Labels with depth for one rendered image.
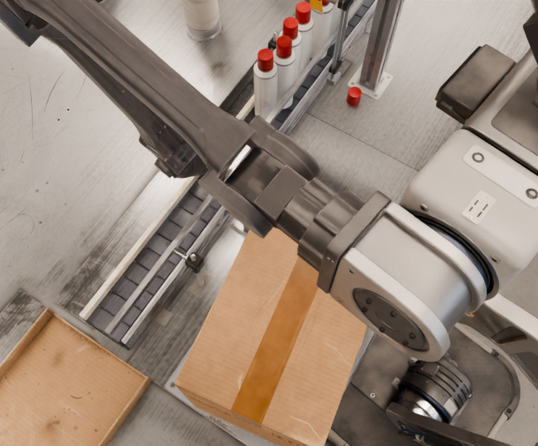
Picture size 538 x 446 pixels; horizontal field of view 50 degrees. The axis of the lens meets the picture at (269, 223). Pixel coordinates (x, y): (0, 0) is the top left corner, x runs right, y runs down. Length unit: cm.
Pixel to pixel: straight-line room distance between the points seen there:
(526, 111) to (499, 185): 10
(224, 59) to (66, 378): 82
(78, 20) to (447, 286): 47
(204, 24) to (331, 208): 97
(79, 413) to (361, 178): 79
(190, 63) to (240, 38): 14
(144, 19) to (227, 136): 99
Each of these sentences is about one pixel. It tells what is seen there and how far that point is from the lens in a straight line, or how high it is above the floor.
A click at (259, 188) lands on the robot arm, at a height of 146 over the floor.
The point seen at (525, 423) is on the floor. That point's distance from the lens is 219.
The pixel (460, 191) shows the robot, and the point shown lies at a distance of 58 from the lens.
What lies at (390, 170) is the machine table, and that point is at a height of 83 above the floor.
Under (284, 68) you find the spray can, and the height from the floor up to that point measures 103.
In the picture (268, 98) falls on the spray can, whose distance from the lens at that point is 130.
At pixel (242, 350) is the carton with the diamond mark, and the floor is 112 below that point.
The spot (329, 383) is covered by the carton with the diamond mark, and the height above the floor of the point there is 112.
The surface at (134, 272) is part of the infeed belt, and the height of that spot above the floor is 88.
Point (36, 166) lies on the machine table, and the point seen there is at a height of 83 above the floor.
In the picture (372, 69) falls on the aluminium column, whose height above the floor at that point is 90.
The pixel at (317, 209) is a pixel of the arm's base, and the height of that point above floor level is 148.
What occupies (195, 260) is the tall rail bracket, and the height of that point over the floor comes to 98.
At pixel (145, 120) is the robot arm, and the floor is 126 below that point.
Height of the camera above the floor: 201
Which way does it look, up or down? 66 degrees down
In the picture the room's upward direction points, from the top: straight up
